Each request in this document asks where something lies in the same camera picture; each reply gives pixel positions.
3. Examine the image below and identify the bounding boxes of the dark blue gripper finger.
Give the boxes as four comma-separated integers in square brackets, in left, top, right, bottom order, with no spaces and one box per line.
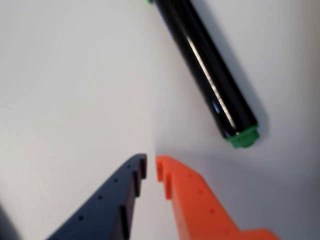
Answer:
[46,153,148,240]

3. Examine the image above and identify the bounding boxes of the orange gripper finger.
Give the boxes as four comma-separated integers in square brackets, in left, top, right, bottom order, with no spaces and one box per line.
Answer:
[155,154,282,240]

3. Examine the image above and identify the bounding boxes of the black marker green cap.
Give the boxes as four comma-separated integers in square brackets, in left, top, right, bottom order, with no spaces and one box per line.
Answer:
[145,0,261,150]

